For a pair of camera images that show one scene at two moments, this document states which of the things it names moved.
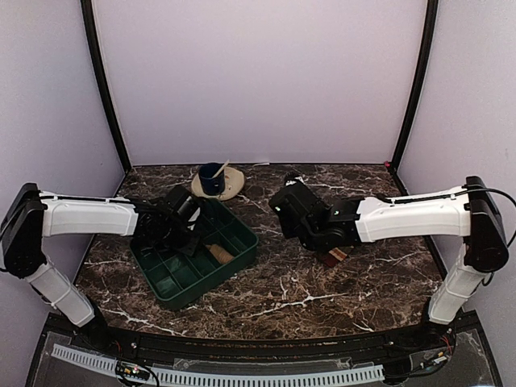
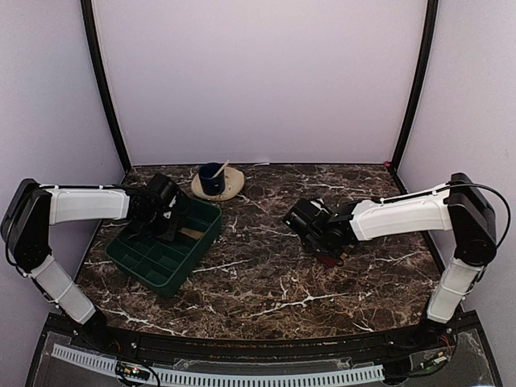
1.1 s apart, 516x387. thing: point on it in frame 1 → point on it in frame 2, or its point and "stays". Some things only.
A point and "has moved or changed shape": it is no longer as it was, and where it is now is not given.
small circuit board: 132,371 stays
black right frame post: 431,22 stays
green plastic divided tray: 228,244 has moved or changed shape
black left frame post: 126,166 stays
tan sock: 222,255 has moved or changed shape
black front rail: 193,348 stays
